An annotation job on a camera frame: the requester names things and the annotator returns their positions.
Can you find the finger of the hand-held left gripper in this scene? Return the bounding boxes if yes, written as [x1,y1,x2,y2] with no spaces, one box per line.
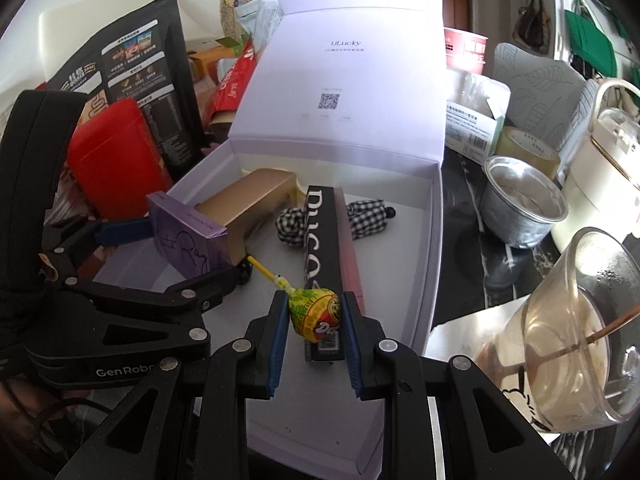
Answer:
[44,216,157,262]
[67,259,255,359]

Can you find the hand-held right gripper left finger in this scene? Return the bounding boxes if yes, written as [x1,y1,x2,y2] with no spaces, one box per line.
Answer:
[55,290,292,480]

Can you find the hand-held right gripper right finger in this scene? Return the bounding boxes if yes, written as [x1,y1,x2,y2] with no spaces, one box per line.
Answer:
[341,292,576,480]

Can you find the green yellow lollipop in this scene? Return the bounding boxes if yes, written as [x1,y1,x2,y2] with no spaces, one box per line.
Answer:
[246,255,346,345]

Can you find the small purple box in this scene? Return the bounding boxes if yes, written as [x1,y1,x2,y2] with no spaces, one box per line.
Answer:
[146,191,230,286]

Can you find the gold cardboard box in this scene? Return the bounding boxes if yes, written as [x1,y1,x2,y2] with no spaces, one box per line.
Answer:
[192,167,301,267]

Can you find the black white gingham scrunchie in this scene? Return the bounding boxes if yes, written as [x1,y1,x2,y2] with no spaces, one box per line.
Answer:
[275,199,398,250]

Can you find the white gift box with lid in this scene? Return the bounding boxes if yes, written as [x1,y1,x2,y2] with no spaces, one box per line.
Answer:
[92,0,447,477]

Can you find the red cylindrical canister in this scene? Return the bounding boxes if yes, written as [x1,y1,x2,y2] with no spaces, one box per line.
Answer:
[67,97,173,221]

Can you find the white paper napkin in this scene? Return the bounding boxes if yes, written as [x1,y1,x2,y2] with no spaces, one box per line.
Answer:
[425,295,566,461]

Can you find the black printed pouch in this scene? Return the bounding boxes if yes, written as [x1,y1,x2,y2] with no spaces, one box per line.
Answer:
[47,0,211,181]

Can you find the red snack bag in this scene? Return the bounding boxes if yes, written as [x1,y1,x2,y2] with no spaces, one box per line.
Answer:
[207,35,261,128]

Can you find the orange green carton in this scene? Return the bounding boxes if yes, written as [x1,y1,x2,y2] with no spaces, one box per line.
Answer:
[185,35,241,91]

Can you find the glass mug with cartoon print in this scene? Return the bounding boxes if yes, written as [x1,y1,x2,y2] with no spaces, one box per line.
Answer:
[472,227,640,433]

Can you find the metal bowl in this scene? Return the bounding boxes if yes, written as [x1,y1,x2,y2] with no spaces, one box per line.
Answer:
[480,156,570,250]

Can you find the small white green carton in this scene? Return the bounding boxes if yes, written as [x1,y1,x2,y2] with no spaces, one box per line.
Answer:
[445,67,511,163]

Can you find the white printed paper packets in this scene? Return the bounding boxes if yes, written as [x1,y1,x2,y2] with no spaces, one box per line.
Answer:
[235,0,286,53]

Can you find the clear tape roll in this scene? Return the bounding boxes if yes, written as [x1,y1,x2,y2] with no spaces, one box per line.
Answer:
[494,126,562,181]

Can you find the red white paper cup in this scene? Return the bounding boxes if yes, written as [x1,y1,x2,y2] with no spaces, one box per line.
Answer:
[444,27,490,76]

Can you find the grey leaf pattern chair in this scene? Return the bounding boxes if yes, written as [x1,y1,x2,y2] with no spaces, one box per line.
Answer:
[492,42,598,153]

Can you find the dark patterned hanging bag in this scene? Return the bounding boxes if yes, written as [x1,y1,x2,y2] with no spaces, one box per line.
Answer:
[512,0,553,53]

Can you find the green hanging bag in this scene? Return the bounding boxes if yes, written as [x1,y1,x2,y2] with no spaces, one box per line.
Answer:
[565,9,617,77]

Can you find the white kettle with loop handle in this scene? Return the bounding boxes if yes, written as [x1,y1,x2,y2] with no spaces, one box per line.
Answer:
[550,79,640,251]

